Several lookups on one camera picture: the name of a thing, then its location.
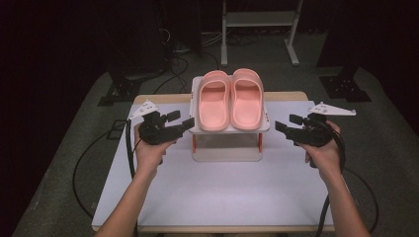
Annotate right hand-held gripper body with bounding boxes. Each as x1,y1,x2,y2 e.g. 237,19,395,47
286,102,358,148

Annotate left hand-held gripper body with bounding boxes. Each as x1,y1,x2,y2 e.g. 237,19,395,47
128,100,186,146

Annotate pink slipper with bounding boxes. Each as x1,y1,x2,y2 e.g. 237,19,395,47
229,67,265,131
196,69,232,132

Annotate white two-tier shoe rack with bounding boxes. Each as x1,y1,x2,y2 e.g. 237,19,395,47
188,74,271,163

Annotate person's left hand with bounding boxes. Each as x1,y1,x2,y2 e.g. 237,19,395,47
132,122,178,180

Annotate person's right hand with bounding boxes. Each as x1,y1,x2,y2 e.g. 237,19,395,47
295,119,344,182

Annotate wooden table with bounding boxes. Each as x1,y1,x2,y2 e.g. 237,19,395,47
91,91,336,234

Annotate black stand base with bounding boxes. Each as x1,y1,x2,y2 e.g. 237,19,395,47
318,65,374,103
97,65,166,108

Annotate white table mat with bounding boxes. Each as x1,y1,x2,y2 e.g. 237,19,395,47
92,100,334,228

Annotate white metal stand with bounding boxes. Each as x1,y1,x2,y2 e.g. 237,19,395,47
220,0,304,67

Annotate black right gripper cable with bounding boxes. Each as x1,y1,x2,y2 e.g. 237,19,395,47
314,129,380,237

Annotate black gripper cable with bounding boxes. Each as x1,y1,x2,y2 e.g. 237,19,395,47
314,129,380,237
72,118,139,237

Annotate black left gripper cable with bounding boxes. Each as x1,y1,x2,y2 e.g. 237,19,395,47
72,118,139,237

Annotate black floor cables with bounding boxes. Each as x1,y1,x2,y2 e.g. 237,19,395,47
152,28,261,96

